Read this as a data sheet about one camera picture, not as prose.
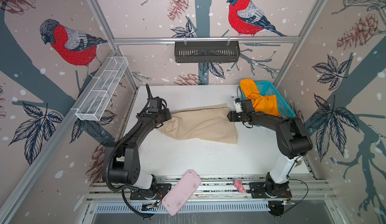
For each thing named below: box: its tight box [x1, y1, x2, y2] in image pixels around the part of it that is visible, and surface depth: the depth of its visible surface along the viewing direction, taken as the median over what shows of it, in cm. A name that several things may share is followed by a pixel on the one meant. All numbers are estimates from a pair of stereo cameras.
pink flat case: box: [161, 169, 203, 216], surface depth 73 cm
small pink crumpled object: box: [233, 179, 247, 194], surface depth 74 cm
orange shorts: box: [240, 78, 281, 117], surface depth 105 cm
